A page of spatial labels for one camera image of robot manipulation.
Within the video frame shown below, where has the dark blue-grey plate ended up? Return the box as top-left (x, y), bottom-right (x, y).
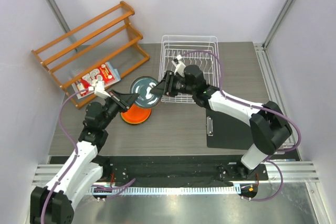
top-left (130, 76), bottom-right (161, 109)

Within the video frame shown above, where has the lime green plate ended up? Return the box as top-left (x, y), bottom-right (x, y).
top-left (122, 118), bottom-right (146, 125)

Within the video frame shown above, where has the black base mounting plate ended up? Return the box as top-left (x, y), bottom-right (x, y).
top-left (89, 155), bottom-right (269, 188)

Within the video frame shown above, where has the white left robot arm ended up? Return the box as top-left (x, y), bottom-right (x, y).
top-left (29, 90), bottom-right (139, 223)

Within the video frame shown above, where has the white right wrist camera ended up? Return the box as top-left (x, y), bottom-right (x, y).
top-left (172, 55), bottom-right (186, 76)

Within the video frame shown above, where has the orange wooden shelf rack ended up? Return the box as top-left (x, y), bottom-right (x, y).
top-left (32, 1), bottom-right (150, 98)

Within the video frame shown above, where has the white slotted cable duct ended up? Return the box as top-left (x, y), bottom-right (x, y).
top-left (88, 184), bottom-right (241, 196)

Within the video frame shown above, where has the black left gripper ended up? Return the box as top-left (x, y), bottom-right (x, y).
top-left (99, 90), bottom-right (138, 130)

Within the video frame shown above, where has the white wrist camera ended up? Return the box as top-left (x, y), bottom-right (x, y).
top-left (88, 80), bottom-right (111, 99)
top-left (172, 55), bottom-right (186, 76)

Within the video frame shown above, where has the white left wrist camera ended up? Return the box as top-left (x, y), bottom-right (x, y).
top-left (88, 80), bottom-right (111, 99)

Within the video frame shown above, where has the orange plate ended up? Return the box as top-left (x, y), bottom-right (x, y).
top-left (121, 104), bottom-right (152, 121)

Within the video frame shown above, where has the white wire dish rack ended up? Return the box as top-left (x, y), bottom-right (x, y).
top-left (159, 35), bottom-right (221, 87)

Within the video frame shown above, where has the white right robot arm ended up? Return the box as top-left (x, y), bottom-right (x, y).
top-left (150, 65), bottom-right (292, 179)

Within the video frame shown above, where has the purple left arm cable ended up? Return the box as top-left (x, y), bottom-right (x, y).
top-left (40, 91), bottom-right (97, 224)

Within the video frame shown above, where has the black clipboard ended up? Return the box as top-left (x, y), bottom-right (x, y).
top-left (206, 110), bottom-right (253, 150)

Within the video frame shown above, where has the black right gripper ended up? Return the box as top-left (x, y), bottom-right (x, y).
top-left (150, 71), bottom-right (195, 98)

